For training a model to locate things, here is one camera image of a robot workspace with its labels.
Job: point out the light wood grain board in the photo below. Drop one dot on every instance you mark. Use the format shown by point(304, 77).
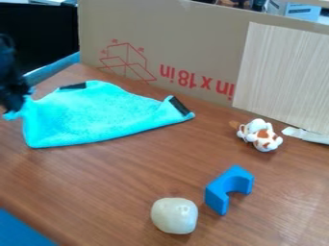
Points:
point(285, 73)

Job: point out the turquoise cloth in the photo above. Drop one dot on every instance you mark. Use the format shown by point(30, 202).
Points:
point(94, 112)

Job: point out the cardboard box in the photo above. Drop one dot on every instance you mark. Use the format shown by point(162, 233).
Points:
point(180, 41)

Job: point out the white and orange plush dog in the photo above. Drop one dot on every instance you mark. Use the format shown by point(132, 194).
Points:
point(261, 134)

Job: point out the blue arch block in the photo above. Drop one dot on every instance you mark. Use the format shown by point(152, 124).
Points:
point(225, 192)

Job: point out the white box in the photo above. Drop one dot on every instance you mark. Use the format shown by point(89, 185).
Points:
point(295, 9)

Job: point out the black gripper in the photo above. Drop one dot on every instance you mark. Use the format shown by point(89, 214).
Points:
point(9, 83)

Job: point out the cream toy potato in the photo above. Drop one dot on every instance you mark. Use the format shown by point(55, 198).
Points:
point(175, 215)

